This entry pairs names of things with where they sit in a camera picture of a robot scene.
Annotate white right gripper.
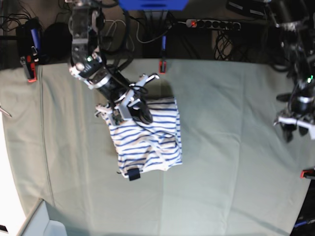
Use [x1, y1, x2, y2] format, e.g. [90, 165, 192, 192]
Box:
[94, 72, 160, 126]

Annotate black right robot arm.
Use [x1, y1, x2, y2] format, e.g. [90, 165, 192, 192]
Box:
[68, 0, 159, 126]

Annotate black round bag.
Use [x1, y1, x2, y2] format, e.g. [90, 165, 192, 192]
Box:
[41, 22, 72, 60]

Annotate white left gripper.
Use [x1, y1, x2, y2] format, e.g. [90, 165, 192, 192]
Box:
[272, 95, 315, 143]

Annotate grey looped cable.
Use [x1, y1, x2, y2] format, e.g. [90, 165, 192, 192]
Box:
[100, 19, 173, 53]

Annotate green table cloth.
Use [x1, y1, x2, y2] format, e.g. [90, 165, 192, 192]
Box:
[0, 59, 315, 236]

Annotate blue white striped t-shirt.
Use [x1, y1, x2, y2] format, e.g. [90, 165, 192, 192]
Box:
[101, 97, 182, 181]

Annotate black power strip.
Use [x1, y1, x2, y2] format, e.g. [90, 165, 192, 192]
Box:
[186, 19, 242, 31]

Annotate red black right clamp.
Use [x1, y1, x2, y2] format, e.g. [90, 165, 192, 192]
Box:
[300, 168, 315, 180]

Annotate blue box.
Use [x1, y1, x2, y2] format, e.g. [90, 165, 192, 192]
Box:
[119, 0, 188, 11]

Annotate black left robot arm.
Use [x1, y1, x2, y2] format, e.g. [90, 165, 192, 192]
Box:
[266, 0, 315, 143]

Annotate red black left clamp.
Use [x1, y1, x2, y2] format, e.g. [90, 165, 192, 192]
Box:
[20, 56, 37, 83]

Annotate red black centre clamp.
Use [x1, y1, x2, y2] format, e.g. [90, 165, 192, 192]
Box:
[159, 60, 167, 74]

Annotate red black clamp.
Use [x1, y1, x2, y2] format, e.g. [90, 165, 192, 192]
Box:
[159, 60, 167, 74]
[300, 168, 315, 180]
[20, 56, 37, 83]

